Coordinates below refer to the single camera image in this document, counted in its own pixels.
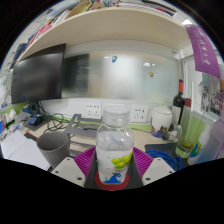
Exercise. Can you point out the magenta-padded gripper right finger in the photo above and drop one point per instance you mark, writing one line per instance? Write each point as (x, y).
(158, 170)

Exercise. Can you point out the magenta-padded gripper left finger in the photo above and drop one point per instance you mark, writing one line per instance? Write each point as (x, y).
(66, 170)

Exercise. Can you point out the clear plastic water bottle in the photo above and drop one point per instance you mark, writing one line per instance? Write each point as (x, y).
(115, 143)

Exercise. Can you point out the black desk mat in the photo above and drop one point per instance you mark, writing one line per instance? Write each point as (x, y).
(156, 147)

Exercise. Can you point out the grey ribbed cup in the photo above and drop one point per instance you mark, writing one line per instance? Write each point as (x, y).
(53, 150)

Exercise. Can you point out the clear glass vase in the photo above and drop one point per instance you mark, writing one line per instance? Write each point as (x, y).
(185, 146)

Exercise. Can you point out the blue electronic device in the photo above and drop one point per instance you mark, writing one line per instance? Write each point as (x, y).
(35, 119)

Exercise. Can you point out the dark wine bottle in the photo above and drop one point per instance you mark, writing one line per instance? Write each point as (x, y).
(178, 103)

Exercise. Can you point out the group photo poster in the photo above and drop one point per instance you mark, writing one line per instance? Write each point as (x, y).
(216, 103)

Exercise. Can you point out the black computer monitor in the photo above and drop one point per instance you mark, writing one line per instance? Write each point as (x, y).
(38, 75)

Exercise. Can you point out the purple hanging banner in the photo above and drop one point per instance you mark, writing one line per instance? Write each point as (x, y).
(205, 53)

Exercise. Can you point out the ceiling light panels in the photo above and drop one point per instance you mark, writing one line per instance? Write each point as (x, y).
(187, 22)

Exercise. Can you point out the white wall socket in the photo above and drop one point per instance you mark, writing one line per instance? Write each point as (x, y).
(139, 113)
(93, 110)

